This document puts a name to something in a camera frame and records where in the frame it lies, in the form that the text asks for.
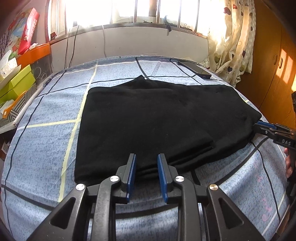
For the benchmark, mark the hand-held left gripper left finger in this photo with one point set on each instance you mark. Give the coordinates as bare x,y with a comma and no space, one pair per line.
131,178

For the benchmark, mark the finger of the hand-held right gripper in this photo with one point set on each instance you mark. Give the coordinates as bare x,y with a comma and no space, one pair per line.
266,124
263,130

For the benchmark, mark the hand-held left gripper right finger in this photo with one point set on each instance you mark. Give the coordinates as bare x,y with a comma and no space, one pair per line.
162,178

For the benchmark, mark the black pants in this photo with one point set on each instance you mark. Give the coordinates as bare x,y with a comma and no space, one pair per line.
159,129

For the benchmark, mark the person's right hand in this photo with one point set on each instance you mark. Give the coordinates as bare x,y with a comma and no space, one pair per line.
288,163

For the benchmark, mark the wooden wardrobe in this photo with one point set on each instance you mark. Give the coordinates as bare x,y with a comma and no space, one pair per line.
272,62

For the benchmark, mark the heart print curtain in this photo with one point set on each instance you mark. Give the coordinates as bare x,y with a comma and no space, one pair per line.
231,46

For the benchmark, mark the black smartphone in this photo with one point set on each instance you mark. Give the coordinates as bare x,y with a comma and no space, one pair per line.
196,69

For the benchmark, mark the black white striped box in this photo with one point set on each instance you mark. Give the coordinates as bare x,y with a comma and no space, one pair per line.
20,104

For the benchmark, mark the green cardboard box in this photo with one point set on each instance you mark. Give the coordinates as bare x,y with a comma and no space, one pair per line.
19,81

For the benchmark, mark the orange tray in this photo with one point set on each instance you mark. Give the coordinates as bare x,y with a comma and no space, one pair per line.
37,54

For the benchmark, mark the small red black object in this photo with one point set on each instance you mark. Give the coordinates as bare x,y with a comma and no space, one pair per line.
53,36

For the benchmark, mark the white paper box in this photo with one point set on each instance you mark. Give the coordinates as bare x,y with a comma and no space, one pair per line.
9,67

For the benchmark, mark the red printed box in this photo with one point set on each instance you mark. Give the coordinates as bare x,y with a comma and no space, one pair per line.
29,32

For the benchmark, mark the red and blue picture box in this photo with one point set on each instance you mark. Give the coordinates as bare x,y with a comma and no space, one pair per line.
13,30

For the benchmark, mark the window frame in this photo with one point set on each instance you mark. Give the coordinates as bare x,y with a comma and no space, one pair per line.
129,23

